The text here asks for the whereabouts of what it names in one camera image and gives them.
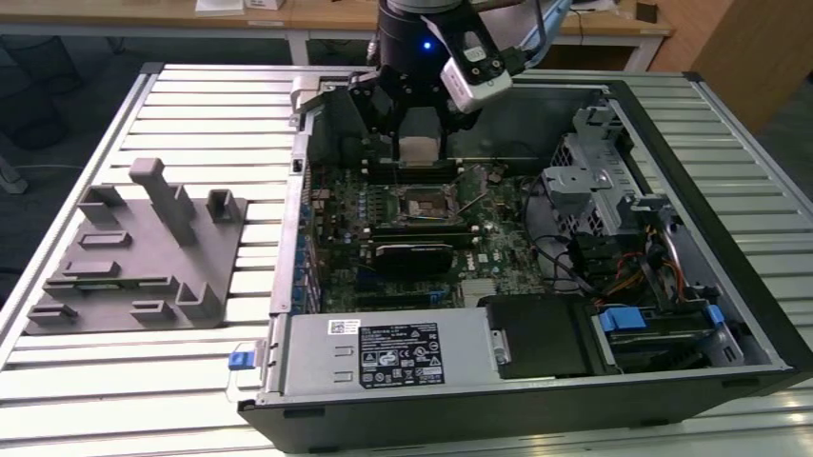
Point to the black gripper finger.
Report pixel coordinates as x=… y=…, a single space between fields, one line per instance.
x=454 y=119
x=378 y=105

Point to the silver CPU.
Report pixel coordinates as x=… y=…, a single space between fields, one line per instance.
x=419 y=150

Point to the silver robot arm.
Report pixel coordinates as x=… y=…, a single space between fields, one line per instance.
x=548 y=24

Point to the CPU socket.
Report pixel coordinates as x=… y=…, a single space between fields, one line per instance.
x=424 y=204

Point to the black RAM slot bank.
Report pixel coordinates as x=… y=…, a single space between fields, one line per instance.
x=419 y=175
x=419 y=234

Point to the grey metal drive cage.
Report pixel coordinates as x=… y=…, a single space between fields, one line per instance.
x=571 y=185

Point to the black graphics card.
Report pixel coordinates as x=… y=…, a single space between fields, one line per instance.
x=412 y=262

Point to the green motherboard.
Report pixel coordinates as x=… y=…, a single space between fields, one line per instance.
x=507 y=266

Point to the small silver heatsink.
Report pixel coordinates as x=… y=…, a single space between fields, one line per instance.
x=478 y=288

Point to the small black box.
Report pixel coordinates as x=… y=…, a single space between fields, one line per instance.
x=646 y=12

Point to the blue board connector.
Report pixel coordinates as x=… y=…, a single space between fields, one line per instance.
x=435 y=298

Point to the black expansion slot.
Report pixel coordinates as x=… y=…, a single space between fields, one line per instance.
x=394 y=300

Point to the grey parts rack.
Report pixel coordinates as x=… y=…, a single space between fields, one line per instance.
x=216 y=257

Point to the wooden desk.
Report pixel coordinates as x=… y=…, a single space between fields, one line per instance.
x=127 y=16

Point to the black plastic shroud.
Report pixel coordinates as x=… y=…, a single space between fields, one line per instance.
x=539 y=333

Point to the wooden cabinet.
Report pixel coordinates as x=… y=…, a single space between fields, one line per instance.
x=755 y=57

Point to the hard disk in blue carrier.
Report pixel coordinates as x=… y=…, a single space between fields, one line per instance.
x=622 y=321

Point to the black mesh bin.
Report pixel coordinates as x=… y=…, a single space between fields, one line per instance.
x=44 y=52

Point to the silver power supply unit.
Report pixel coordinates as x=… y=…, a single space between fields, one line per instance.
x=318 y=362

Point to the green RAM stick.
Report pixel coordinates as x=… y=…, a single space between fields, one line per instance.
x=104 y=284

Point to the blue case latch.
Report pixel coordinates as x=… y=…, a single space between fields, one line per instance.
x=241 y=360

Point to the grey furniture leg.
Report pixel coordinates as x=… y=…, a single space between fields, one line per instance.
x=12 y=181

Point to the black PC case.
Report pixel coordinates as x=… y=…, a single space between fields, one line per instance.
x=444 y=423

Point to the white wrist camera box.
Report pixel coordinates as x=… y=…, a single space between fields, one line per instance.
x=476 y=95

